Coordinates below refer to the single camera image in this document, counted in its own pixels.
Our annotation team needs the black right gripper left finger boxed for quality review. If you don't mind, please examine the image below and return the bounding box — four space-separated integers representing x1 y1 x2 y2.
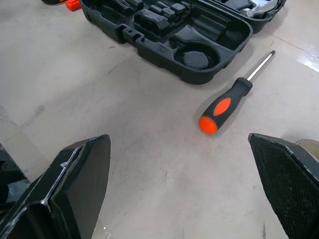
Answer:
0 134 112 239

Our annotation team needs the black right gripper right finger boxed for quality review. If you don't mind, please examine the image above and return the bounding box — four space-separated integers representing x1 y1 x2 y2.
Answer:
248 133 319 239

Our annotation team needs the black orange Phillips screwdriver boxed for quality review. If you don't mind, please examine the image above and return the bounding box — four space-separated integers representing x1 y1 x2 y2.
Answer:
198 50 276 135

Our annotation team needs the black plastic tool case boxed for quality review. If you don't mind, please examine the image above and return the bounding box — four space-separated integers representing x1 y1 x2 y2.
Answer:
79 0 286 85

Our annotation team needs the orange black utility knife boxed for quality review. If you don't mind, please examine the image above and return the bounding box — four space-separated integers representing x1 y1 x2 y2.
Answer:
65 0 81 12

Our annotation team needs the hammer with black orange handle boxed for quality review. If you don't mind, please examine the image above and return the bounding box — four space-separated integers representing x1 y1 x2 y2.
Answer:
243 0 285 19

